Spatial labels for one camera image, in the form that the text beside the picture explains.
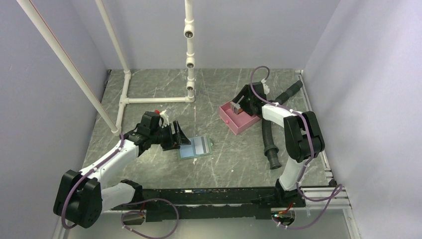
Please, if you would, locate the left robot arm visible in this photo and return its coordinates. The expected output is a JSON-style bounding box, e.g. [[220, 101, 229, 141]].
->
[[53, 120, 191, 229]]

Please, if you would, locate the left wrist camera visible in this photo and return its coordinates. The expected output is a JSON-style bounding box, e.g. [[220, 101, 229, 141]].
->
[[136, 109, 172, 136]]

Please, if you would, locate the green card holder wallet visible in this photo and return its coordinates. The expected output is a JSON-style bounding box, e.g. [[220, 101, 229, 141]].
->
[[178, 135, 213, 160]]

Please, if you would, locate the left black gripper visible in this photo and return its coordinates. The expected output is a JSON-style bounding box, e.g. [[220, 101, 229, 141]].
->
[[150, 120, 191, 151]]

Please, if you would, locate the pink plastic tray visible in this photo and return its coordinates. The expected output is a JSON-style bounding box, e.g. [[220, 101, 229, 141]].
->
[[218, 102, 260, 135]]

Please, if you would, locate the black corrugated hose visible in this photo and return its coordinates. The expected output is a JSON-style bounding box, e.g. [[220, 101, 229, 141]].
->
[[262, 80, 303, 170]]

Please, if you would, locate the grey card stack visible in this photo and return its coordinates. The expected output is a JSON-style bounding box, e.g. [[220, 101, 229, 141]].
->
[[230, 102, 243, 115]]

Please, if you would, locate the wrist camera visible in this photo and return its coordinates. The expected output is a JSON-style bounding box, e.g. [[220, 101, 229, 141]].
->
[[261, 79, 270, 95], [136, 109, 172, 136]]

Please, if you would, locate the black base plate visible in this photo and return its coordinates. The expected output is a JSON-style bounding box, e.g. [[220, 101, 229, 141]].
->
[[113, 186, 306, 222]]

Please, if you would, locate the white pvc pipe frame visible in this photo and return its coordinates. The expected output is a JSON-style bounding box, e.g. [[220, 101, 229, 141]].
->
[[17, 0, 196, 135]]

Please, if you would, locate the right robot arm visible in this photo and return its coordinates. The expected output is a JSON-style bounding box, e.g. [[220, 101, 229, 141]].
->
[[229, 81, 325, 207]]

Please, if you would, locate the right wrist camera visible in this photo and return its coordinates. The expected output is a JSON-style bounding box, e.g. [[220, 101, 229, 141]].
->
[[261, 79, 270, 95]]

